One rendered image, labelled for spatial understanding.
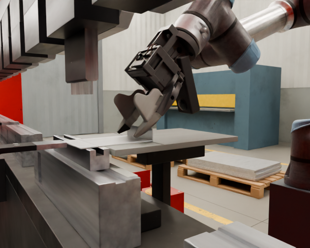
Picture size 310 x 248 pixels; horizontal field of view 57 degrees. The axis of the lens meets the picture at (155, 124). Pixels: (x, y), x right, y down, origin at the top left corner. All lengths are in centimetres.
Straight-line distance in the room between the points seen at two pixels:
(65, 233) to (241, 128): 585
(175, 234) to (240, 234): 22
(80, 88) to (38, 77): 768
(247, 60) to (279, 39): 707
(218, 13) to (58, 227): 48
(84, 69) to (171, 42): 18
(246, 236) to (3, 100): 248
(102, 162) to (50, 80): 786
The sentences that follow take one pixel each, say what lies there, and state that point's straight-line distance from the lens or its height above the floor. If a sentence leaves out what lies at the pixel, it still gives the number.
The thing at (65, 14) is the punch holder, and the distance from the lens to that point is 43.
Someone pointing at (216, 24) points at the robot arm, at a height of 122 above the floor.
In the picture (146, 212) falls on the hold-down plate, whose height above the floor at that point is 90.
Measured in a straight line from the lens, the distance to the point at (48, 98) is 821.
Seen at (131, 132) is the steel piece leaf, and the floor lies 101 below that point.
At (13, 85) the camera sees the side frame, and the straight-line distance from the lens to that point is 263.
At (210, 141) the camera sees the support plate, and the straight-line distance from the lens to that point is 53.
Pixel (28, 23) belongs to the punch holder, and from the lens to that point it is 69.
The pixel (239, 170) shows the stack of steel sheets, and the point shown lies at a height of 24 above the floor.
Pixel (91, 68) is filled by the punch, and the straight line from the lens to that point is 44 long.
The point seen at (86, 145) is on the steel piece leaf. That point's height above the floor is 100.
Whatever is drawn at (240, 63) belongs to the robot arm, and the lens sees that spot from 66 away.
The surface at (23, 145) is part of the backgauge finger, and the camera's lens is 46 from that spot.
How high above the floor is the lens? 108
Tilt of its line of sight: 5 degrees down
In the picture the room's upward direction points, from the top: straight up
